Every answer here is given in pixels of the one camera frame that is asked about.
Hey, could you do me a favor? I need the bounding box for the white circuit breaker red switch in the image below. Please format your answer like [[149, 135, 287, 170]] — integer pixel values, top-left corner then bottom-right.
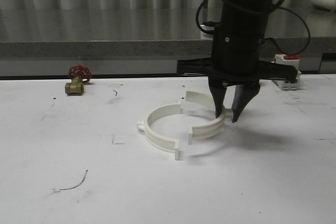
[[273, 54, 301, 91]]

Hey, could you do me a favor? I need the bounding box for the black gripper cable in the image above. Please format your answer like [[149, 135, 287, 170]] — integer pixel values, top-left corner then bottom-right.
[[196, 0, 311, 56]]

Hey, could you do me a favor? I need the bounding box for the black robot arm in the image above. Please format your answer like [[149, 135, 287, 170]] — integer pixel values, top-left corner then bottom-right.
[[176, 0, 297, 122]]

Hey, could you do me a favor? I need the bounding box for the brass valve red handwheel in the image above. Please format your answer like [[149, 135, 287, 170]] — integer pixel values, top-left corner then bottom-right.
[[65, 65, 92, 95]]

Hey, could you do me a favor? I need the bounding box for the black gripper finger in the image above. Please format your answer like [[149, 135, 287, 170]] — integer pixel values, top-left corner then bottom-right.
[[232, 81, 260, 123], [208, 77, 227, 118]]

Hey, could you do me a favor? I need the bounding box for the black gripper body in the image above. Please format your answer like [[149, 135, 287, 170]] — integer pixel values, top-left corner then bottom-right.
[[177, 34, 296, 86]]

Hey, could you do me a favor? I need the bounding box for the white half-ring pipe clamp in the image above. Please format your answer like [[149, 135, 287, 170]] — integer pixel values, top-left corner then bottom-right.
[[136, 100, 181, 161]]

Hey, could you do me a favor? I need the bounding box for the grey stone counter ledge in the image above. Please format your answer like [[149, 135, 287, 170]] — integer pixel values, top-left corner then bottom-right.
[[1, 7, 335, 77]]

